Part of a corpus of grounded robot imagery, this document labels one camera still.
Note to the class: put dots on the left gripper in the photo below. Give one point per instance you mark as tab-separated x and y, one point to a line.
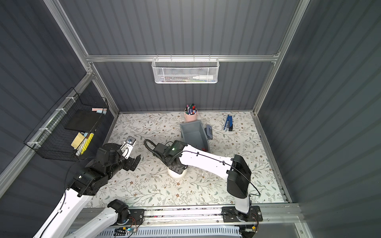
131	162

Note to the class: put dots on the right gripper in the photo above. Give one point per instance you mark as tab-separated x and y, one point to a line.
176	167

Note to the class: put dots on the grey plastic parts bin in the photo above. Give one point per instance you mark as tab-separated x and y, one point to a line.
193	134

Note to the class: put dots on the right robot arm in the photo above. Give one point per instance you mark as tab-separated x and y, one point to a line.
235	171

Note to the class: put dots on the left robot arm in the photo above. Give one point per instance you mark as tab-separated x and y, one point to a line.
109	160

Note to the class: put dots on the white dome with screws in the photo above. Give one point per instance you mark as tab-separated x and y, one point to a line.
175	175

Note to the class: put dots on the grey blue small box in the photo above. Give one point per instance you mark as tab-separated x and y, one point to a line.
209	132

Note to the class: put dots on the pink pen cup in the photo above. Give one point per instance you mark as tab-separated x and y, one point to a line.
190	113

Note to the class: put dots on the yellow sticky note pad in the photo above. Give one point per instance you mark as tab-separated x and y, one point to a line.
77	140

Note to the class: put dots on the black notebook in basket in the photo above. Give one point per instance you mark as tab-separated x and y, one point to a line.
84	121

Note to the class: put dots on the blue stapler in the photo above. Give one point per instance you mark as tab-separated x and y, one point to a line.
228	123

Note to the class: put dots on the white marker in basket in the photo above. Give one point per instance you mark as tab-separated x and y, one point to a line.
204	77

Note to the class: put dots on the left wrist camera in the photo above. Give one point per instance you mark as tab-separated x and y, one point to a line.
127	147

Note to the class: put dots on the black wire wall basket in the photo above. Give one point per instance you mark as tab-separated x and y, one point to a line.
71	132

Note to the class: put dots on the white wire mesh basket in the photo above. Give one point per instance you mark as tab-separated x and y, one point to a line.
181	72

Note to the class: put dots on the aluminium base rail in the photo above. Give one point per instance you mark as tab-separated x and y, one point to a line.
212	215

